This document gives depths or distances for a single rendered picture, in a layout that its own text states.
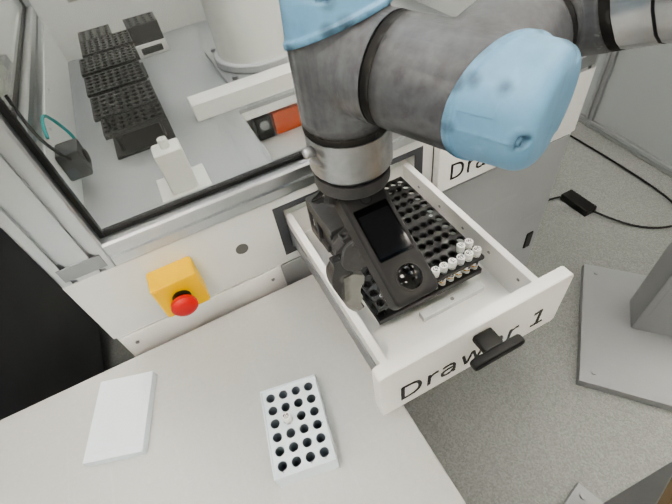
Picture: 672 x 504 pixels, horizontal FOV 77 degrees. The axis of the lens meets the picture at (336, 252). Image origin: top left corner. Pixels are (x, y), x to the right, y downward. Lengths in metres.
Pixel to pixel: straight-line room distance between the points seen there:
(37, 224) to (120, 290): 0.16
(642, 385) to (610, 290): 0.36
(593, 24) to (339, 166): 0.19
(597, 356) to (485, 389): 0.38
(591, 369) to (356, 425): 1.09
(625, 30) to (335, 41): 0.18
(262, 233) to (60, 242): 0.29
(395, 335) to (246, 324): 0.28
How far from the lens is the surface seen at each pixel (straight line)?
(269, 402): 0.67
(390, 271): 0.37
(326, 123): 0.33
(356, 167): 0.35
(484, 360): 0.53
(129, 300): 0.75
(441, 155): 0.80
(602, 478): 1.53
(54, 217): 0.64
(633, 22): 0.35
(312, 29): 0.30
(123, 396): 0.78
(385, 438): 0.65
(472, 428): 1.47
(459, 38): 0.27
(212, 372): 0.75
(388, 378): 0.50
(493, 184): 0.99
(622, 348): 1.69
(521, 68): 0.25
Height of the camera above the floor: 1.38
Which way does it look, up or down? 48 degrees down
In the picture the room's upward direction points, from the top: 11 degrees counter-clockwise
